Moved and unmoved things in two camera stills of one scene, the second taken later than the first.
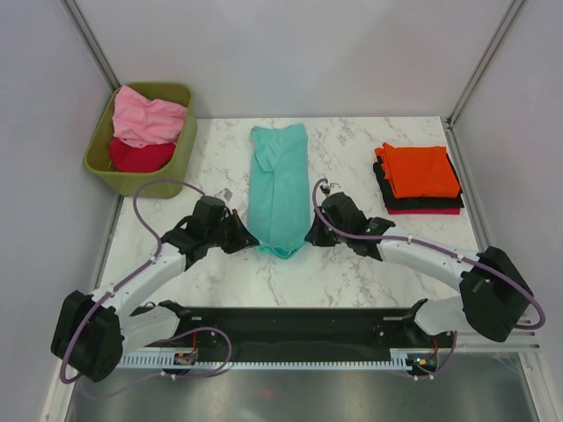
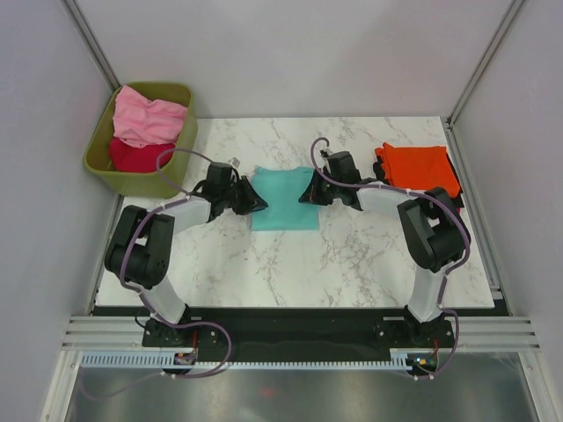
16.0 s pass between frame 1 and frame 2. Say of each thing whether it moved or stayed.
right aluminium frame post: stayed
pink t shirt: stayed
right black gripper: moved
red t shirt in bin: stayed
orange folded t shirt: stayed
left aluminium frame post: stayed
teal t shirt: moved
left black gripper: moved
